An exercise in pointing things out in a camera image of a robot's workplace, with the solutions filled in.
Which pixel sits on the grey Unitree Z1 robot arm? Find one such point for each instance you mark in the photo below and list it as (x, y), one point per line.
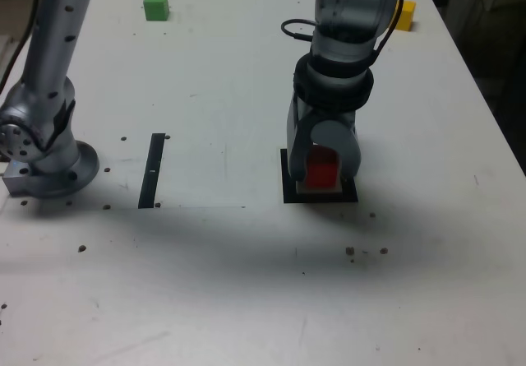
(53, 33)

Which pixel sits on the yellow cube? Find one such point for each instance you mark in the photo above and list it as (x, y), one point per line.
(407, 16)

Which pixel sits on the black tape square outline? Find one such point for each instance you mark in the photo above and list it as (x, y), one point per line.
(320, 198)

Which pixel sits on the red cube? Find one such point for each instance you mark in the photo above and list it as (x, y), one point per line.
(322, 172)

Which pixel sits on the black tape strip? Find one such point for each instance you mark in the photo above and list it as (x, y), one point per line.
(148, 177)

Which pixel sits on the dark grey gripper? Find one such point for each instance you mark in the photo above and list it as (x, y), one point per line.
(328, 114)

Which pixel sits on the green cube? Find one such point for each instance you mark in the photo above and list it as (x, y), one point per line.
(156, 8)

